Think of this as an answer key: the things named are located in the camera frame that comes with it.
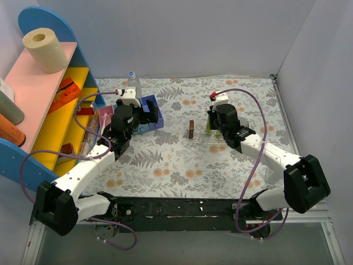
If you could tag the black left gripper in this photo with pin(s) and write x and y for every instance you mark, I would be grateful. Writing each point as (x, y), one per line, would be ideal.
(145, 112)

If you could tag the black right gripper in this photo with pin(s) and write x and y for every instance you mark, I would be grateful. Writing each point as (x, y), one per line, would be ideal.
(211, 120)

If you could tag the brown block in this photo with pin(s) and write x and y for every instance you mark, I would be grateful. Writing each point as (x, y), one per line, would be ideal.
(191, 129)

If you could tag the pink toothbrush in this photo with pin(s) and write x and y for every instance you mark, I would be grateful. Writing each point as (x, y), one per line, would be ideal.
(105, 118)

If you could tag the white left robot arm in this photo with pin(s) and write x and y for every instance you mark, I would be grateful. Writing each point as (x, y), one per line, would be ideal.
(60, 204)

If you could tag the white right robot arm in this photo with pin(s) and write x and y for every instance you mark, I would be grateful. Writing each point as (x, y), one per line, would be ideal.
(305, 183)

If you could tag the clear textured tray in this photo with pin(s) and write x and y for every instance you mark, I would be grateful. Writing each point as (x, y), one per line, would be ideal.
(201, 138)

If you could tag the purple drawer box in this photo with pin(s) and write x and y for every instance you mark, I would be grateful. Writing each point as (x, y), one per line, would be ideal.
(149, 125)

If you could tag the clear plastic water bottle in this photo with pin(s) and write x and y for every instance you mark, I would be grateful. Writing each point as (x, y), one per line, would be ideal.
(134, 81)

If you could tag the pink drawer box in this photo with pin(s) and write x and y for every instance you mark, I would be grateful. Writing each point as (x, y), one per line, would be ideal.
(101, 111)

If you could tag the orange box on shelf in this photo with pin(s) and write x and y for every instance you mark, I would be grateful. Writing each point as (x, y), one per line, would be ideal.
(68, 91)

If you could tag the small red box low shelf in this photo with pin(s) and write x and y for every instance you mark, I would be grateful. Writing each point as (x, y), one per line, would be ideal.
(67, 150)

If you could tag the blue pink yellow shelf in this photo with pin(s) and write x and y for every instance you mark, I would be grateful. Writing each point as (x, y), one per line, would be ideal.
(34, 93)

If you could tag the beige paper towel roll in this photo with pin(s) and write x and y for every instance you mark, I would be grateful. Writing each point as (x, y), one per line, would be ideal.
(45, 48)

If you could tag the grey green bottle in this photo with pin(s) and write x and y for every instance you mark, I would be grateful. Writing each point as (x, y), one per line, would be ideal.
(10, 111)

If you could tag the orange tube on shelf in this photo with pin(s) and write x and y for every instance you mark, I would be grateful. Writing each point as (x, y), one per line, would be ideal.
(10, 132)

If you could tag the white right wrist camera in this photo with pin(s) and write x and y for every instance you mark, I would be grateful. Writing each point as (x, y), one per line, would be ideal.
(218, 98)

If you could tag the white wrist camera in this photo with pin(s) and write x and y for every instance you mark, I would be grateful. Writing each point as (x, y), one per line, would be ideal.
(218, 98)
(128, 96)

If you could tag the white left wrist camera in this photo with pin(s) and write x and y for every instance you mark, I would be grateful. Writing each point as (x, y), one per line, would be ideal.
(128, 96)

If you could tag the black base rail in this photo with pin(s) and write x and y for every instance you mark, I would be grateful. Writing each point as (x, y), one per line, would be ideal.
(176, 214)

